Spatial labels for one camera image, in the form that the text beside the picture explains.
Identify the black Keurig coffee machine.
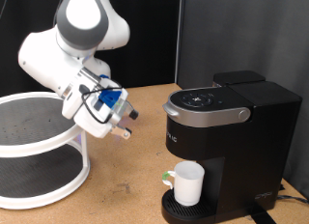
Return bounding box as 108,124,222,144
160,70,303,224

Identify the white mug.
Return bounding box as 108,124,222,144
161,160,206,208

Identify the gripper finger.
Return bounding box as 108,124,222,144
124,100,140,121
110,124,133,141

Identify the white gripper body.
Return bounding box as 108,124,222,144
61,77,129,139

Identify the black camera cable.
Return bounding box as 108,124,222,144
80,86,124,125

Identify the blue cable clip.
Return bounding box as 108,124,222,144
98,88,124,110

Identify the braided power cable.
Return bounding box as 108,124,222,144
275,194,309,205

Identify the white two-tier turntable shelf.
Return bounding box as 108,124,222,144
0,91,91,210

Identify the black backdrop curtain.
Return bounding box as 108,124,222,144
0,0,182,99

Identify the grey partition panel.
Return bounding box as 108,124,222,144
175,0,309,199

